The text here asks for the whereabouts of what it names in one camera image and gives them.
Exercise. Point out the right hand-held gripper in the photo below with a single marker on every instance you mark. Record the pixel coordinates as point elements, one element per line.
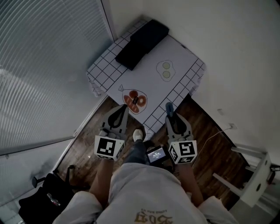
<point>182,151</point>

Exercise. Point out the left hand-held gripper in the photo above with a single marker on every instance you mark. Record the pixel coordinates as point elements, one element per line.
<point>108,147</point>

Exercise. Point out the small dark blue-green tool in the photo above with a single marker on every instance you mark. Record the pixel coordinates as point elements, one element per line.
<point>169,107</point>

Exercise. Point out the person's right forearm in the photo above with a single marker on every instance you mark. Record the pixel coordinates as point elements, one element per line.
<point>188,183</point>

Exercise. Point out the person's left forearm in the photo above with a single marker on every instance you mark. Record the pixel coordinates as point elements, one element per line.
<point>102,179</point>

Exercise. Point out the person's white left shoe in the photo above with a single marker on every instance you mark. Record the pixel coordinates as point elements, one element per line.
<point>137,134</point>

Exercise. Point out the small black display device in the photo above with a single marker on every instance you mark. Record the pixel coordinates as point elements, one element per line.
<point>156,155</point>

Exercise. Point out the blue jeans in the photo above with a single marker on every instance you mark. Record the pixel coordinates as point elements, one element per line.
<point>136,152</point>

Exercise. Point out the white checked tablecloth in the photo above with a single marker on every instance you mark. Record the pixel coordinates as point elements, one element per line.
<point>148,83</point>

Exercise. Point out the white t-shirt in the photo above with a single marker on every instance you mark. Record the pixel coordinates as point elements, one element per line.
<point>144,192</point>

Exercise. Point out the thick black box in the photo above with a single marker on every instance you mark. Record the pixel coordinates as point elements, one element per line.
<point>151,32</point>

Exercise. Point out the white wooden stool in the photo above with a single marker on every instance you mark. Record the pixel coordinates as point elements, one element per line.
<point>258,181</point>

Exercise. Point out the clear plastic bottle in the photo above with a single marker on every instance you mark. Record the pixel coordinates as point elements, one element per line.
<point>53,199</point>

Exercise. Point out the black office chair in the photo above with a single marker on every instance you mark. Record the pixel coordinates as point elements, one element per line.
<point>37,203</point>

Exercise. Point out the blank white wall plate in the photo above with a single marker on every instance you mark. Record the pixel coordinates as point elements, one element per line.
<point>220,111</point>

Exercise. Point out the white wall socket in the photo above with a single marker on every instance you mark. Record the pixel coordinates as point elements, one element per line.
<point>233,127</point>

